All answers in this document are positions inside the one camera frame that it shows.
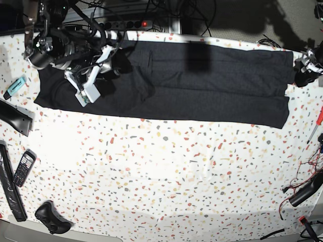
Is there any red wire bundle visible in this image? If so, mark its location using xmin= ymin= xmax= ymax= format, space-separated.
xmin=278 ymin=145 xmax=323 ymax=220

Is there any black T-shirt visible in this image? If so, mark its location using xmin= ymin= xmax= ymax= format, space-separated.
xmin=35 ymin=41 xmax=295 ymax=129

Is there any grey power strip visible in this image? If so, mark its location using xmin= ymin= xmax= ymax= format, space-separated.
xmin=101 ymin=20 xmax=153 ymax=30

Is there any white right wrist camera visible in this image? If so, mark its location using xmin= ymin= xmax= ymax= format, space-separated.
xmin=75 ymin=85 xmax=100 ymax=107

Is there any turquoise Stabilo Boss highlighter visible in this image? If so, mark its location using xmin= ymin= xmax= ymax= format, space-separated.
xmin=3 ymin=76 xmax=26 ymax=100

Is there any black cable strip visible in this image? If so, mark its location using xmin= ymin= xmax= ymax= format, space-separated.
xmin=260 ymin=228 xmax=285 ymax=240

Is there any long black bar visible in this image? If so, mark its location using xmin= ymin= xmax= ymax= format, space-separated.
xmin=1 ymin=141 xmax=27 ymax=222

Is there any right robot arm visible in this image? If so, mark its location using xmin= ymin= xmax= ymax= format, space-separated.
xmin=24 ymin=1 xmax=132 ymax=105

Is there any red black clamp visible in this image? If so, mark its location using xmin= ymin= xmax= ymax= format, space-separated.
xmin=299 ymin=216 xmax=322 ymax=242

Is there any black game controller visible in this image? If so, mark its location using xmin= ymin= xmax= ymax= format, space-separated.
xmin=35 ymin=201 xmax=72 ymax=234

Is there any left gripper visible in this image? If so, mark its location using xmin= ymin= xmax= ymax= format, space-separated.
xmin=294 ymin=49 xmax=322 ymax=88

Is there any red handled screwdriver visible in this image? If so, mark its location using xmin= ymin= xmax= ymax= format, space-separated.
xmin=306 ymin=107 xmax=323 ymax=144

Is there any black cylinder with wires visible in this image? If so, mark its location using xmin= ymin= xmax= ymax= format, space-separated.
xmin=289 ymin=172 xmax=322 ymax=207

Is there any black handheld device left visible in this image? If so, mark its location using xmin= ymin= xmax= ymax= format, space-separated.
xmin=1 ymin=99 xmax=35 ymax=137

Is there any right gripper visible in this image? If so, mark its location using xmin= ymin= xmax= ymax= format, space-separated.
xmin=64 ymin=30 xmax=134 ymax=97

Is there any black cordless phone handset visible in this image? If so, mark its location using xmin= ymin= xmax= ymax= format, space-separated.
xmin=13 ymin=149 xmax=36 ymax=188

